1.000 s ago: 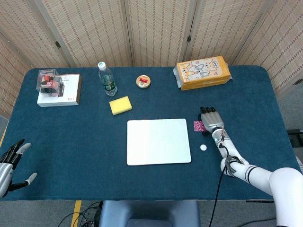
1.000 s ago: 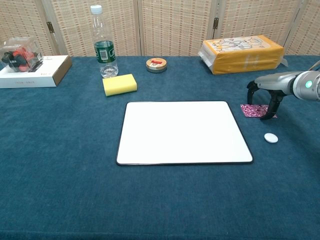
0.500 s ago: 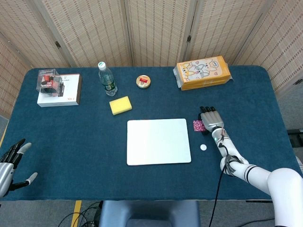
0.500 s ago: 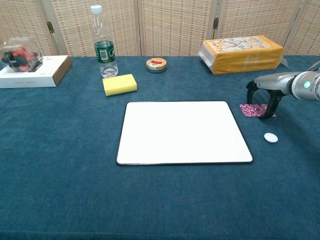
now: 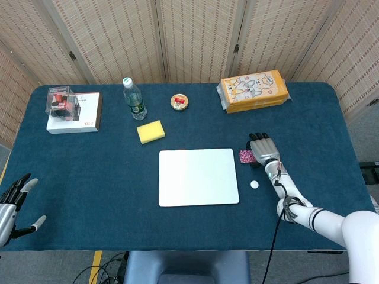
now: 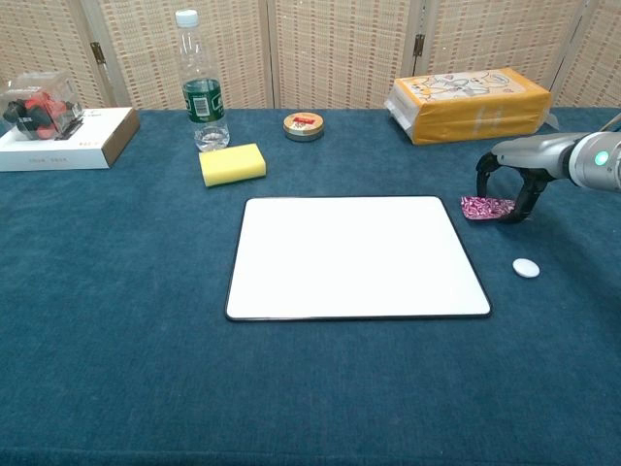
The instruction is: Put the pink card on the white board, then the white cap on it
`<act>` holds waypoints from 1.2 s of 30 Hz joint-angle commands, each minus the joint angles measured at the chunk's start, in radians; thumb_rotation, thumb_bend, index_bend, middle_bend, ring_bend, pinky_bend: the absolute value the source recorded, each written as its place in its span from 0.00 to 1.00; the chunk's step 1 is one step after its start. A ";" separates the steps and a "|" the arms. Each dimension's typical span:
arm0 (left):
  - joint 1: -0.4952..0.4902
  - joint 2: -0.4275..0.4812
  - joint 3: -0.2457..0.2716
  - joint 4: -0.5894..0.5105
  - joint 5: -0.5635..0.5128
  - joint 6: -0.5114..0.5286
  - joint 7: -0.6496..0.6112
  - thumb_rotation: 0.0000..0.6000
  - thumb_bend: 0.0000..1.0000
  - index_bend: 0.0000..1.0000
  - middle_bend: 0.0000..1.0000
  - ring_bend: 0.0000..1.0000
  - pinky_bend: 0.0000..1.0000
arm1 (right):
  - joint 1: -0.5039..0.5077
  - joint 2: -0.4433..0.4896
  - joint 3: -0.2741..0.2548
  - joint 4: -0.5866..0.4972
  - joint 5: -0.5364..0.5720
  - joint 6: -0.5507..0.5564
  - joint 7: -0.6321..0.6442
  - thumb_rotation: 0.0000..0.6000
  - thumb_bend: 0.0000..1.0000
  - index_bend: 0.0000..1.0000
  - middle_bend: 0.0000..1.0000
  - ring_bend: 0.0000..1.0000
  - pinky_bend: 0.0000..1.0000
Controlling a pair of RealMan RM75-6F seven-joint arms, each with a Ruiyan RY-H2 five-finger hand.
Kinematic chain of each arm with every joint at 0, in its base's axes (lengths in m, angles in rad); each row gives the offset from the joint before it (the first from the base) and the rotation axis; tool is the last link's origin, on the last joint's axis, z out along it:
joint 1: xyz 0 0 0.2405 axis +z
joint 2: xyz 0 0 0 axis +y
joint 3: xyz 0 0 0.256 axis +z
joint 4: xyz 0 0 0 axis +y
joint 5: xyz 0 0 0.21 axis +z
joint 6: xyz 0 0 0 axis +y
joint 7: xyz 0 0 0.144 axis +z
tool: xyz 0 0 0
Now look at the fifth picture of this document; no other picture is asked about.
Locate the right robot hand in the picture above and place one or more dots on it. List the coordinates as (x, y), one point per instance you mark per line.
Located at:
(263, 149)

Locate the small white disc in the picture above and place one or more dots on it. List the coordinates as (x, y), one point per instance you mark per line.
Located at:
(254, 184)

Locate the yellow tissue pack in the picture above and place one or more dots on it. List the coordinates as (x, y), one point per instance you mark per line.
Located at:
(253, 90)

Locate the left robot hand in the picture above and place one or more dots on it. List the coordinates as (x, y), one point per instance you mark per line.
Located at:
(7, 210)

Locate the white rectangular board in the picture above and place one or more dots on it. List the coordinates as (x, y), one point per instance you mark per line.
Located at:
(197, 177)

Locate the pink patterned card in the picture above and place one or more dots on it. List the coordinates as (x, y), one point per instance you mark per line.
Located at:
(246, 156)

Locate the blue table cloth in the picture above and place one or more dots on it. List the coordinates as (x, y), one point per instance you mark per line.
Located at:
(189, 133)

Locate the yellow sponge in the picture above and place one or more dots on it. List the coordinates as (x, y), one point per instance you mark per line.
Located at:
(150, 131)

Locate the clear plastic water bottle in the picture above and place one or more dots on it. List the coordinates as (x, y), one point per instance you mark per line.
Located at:
(134, 99)

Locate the clear plastic box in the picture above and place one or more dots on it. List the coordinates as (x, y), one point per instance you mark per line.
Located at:
(60, 103)

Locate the white flat box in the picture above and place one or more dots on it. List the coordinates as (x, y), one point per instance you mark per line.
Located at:
(83, 118)

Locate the black table control panel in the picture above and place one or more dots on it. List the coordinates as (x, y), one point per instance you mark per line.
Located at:
(324, 252)

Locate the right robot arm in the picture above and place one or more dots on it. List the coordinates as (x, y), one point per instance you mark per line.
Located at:
(311, 213)

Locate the woven folding screen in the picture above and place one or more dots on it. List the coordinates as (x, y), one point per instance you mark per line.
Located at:
(189, 41)

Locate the round gold tin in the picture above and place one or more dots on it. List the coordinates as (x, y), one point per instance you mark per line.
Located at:
(179, 102)

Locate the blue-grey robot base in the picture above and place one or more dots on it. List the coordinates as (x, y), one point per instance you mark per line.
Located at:
(186, 267)

